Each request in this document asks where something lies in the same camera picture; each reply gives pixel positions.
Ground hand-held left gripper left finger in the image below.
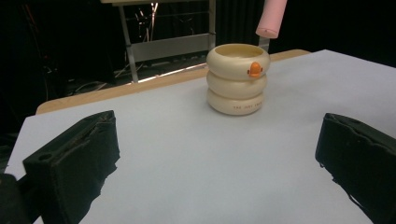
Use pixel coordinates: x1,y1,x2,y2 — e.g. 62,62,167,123
22,109,121,224

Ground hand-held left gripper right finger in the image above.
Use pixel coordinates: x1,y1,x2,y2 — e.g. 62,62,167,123
314,112,396,224

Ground cream ribbed cup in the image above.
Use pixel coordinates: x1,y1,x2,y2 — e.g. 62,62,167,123
205,43,272,117

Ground pink hairbrush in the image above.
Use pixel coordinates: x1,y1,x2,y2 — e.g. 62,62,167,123
255,0,289,40

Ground black floor cables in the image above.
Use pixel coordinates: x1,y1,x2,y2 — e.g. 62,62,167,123
66,60,138,96

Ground white metal stand frame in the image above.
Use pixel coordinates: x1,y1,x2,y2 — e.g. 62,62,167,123
100,0,218,84

